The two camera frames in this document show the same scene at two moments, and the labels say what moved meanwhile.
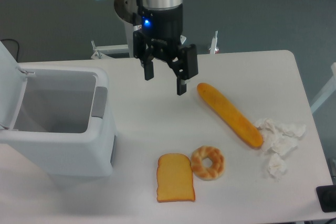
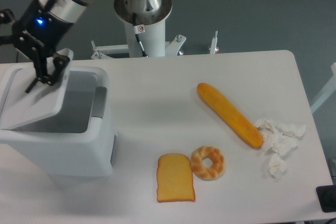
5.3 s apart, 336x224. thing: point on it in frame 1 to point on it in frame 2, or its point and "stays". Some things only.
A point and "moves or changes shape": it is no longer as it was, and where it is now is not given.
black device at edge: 326,195 stays
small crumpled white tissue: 277,166 stays
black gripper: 160,36 to 38,34
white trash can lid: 13,83 moves or changes shape
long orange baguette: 230,115 stays
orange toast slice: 174,178 stays
